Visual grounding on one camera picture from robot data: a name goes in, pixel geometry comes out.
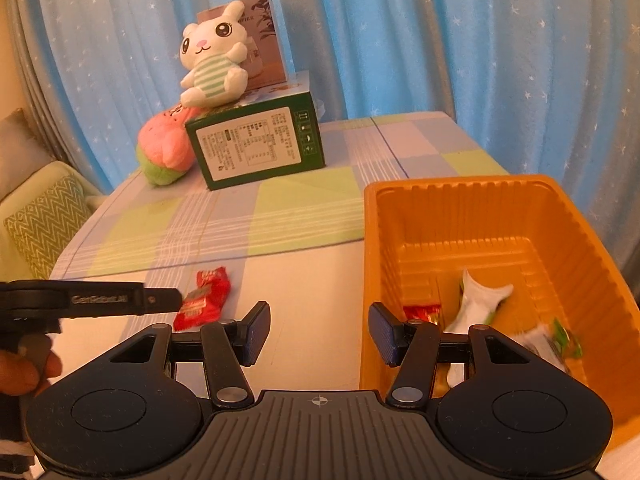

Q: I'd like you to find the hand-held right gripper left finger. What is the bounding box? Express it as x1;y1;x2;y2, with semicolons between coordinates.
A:
109;301;272;409

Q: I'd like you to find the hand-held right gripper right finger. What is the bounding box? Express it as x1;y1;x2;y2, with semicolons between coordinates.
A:
368;302;532;410

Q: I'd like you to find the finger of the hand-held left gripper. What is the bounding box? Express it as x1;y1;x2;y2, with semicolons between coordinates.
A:
143;287;184;314

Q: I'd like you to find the large red labelled candy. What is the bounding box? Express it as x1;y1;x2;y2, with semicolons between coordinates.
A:
173;266;232;332

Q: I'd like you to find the shiny red foil candy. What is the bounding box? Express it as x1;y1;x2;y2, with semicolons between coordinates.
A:
403;303;444;329

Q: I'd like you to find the white and green snack packet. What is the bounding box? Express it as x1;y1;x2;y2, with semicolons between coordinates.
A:
444;268;515;389

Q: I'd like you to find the white and black snack packet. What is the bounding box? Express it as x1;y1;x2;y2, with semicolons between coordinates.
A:
517;324;572;377

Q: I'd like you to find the orange plastic tray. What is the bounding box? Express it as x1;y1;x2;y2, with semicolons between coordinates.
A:
359;174;640;436

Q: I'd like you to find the green brown candy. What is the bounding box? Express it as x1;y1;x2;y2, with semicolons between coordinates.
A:
550;317;585;361

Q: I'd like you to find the person's left hand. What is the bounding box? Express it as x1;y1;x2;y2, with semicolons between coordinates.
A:
0;334;64;397

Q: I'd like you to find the green zigzag cushion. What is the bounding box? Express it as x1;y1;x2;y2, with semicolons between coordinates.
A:
3;174;94;281

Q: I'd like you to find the light green sofa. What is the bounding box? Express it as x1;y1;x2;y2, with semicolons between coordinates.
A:
0;160;109;287

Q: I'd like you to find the plaid tablecloth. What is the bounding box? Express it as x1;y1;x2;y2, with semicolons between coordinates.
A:
47;111;640;480

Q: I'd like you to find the pink and green plush toy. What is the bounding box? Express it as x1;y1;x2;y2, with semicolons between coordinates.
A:
135;102;202;188

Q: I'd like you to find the green cardboard box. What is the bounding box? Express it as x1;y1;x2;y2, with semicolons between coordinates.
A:
184;70;327;192

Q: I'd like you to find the grey curtain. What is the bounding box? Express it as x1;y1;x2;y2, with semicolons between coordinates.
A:
0;0;77;167

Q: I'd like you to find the white rabbit plush toy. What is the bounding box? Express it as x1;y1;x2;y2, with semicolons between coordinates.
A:
178;0;250;110

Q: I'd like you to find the brown cardboard box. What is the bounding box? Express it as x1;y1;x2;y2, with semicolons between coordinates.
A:
195;0;289;92

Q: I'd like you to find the blue star curtain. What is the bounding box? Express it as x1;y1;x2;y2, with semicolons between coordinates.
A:
30;0;640;197

